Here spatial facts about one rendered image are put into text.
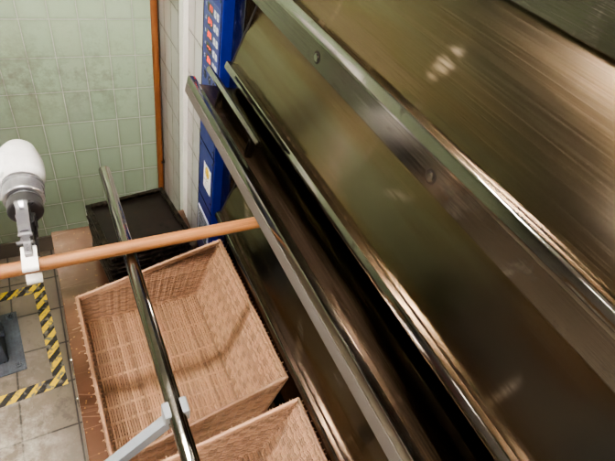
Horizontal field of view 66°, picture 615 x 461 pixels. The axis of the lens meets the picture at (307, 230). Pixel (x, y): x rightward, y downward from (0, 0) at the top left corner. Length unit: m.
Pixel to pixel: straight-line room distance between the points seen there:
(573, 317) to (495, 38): 0.33
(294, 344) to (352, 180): 0.55
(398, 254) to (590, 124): 0.35
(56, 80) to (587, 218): 2.04
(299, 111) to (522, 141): 0.54
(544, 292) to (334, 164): 0.45
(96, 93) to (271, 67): 1.29
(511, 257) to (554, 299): 0.07
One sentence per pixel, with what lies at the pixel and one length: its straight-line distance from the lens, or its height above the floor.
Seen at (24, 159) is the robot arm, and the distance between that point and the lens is 1.34.
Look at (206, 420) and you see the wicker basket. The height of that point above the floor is 0.78.
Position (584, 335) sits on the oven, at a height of 1.65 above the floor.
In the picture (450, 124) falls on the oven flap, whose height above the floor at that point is 1.74.
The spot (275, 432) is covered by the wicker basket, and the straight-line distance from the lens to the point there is 1.45.
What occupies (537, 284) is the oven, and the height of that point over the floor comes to 1.66.
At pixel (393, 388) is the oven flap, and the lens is 0.74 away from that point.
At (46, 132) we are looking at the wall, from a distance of 2.38.
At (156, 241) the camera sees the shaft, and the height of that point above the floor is 1.20.
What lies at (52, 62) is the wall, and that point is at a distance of 2.22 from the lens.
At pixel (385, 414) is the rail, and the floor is 1.44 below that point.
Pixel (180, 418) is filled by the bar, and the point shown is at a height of 1.17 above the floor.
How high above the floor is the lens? 2.02
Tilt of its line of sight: 43 degrees down
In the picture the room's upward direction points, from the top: 14 degrees clockwise
